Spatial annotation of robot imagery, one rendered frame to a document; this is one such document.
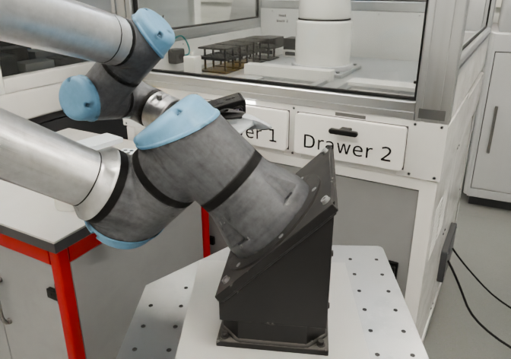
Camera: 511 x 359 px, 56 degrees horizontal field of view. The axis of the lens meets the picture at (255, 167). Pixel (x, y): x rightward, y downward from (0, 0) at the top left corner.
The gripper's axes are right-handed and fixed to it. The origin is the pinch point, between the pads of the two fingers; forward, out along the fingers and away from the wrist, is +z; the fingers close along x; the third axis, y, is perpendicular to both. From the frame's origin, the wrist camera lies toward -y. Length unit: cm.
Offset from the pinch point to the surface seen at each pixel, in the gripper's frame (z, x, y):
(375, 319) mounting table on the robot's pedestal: 27.2, -10.9, 11.3
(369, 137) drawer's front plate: 7.3, -21.1, -38.4
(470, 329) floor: 61, -114, -64
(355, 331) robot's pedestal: 25.3, -9.9, 15.3
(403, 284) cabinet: 30, -56, -28
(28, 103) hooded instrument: -105, -51, -17
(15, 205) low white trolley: -55, -33, 21
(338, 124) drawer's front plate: -1.5, -21.3, -38.3
